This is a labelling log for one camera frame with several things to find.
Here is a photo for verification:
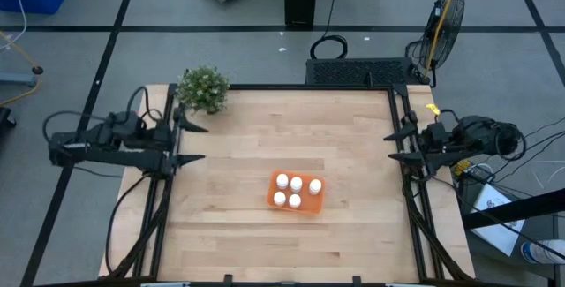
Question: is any white cardboard box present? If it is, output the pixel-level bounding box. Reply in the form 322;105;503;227
469;183;526;257

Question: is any orange plastic basket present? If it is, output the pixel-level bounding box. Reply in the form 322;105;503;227
266;170;327;215

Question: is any thin white cable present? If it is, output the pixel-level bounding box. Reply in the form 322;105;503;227
0;0;28;52

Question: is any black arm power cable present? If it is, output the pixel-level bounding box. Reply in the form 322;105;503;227
104;174;149;275

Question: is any coiled black cable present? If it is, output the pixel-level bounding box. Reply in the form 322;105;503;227
309;0;350;61

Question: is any person's shoe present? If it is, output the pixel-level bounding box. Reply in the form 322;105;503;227
520;239;565;265

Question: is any black aluminium table frame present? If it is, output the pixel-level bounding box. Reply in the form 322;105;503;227
99;82;476;287

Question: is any grey stand base with caster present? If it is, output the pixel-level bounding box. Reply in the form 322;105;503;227
0;65;44;87

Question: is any black metal beam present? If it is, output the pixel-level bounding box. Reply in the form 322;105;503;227
461;188;565;230

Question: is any long yellow cable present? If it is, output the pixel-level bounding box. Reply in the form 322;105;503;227
423;0;464;80

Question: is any black perforated metal case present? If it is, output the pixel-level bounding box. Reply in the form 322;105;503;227
305;57;418;87

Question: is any black floor object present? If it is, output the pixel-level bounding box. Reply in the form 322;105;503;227
0;105;18;130

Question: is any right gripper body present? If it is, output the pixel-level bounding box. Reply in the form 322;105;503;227
403;110;448;176

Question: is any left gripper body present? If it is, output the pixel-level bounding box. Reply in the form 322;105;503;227
147;103;184;178

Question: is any yellow floor cable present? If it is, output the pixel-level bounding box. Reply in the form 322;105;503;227
0;30;43;107

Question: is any small green potted plant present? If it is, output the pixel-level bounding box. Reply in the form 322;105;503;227
176;65;231;116

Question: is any black floor fan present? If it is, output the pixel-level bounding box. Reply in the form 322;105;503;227
417;0;466;74

